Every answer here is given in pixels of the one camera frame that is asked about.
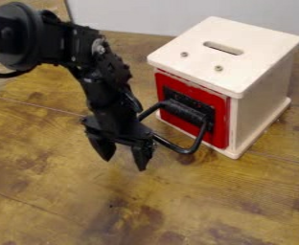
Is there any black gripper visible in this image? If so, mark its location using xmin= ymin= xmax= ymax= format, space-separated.
xmin=79 ymin=36 xmax=155 ymax=171

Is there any black metal drawer handle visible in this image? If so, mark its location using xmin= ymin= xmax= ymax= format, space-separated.
xmin=138 ymin=86 xmax=215 ymax=154

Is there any red drawer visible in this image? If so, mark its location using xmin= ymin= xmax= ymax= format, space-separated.
xmin=155 ymin=70 xmax=230 ymax=149

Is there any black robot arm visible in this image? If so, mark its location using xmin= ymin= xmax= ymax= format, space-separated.
xmin=0 ymin=2 xmax=154 ymax=170

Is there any white wooden box cabinet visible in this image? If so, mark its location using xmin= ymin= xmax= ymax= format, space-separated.
xmin=147 ymin=16 xmax=299 ymax=159

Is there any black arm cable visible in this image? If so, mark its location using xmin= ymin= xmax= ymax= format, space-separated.
xmin=0 ymin=66 xmax=29 ymax=79

